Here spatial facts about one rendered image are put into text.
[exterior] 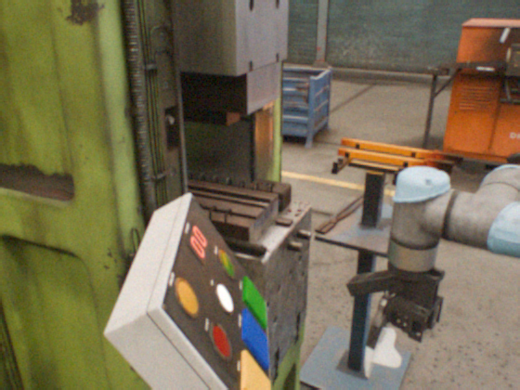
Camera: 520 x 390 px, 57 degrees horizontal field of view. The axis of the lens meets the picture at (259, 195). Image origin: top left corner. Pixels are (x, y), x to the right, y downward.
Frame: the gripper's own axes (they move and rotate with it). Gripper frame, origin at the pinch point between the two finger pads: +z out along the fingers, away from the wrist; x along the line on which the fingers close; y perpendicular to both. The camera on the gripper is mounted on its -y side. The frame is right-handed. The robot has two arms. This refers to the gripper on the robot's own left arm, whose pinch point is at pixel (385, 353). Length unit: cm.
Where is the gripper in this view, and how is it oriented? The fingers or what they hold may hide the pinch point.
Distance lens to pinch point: 93.3
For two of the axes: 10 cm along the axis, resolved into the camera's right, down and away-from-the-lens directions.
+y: 7.4, 2.7, -6.2
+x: 6.8, -3.0, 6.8
